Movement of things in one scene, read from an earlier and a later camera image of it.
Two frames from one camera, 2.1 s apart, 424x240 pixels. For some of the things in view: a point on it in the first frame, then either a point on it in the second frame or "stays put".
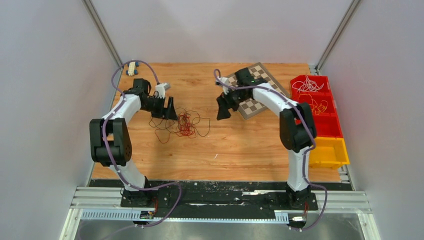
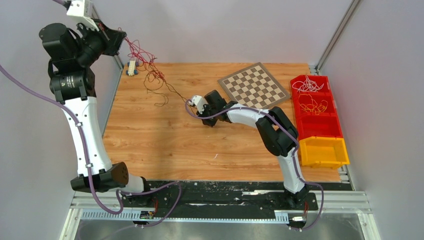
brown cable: [186, 122] -> [154, 80]
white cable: [307, 85] stays put
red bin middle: [322, 103] stays put
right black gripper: [224, 102] -> [206, 107]
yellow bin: [328, 153] stays put
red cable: [186, 127] -> [143, 56]
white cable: [307, 85] stays put
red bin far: [308, 85] stays put
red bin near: [326, 125] stays put
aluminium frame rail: [104, 203] stays put
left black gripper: [169, 113] -> [116, 38]
